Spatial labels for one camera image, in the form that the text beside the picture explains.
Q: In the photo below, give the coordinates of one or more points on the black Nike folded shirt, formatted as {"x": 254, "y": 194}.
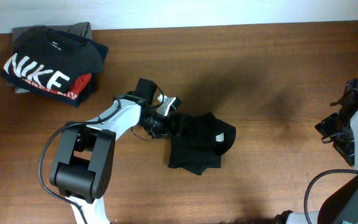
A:
{"x": 54, "y": 62}

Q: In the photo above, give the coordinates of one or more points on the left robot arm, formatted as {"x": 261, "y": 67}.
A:
{"x": 82, "y": 166}

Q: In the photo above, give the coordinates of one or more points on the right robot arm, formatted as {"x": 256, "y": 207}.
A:
{"x": 341, "y": 206}

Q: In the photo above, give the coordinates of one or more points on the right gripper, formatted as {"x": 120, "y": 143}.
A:
{"x": 325, "y": 127}

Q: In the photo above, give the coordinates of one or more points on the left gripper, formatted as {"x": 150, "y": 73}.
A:
{"x": 166, "y": 130}

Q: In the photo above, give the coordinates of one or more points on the red folded shirt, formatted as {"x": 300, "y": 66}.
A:
{"x": 75, "y": 89}

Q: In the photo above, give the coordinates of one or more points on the navy folded shirt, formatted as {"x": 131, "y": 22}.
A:
{"x": 55, "y": 64}

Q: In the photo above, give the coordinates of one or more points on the black t-shirt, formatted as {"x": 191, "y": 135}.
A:
{"x": 199, "y": 142}

